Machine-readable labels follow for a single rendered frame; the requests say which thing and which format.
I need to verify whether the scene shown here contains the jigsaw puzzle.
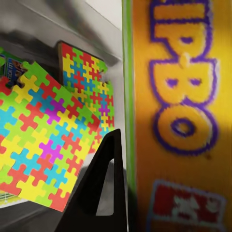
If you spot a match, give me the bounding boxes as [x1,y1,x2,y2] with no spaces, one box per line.
[55,43,115,154]
[0,46,101,211]

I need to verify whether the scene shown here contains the board game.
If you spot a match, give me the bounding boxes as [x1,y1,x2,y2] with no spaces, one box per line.
[121,0,232,232]
[0,51,54,208]

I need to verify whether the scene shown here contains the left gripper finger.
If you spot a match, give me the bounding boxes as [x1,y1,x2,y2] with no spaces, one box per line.
[55,129,128,232]

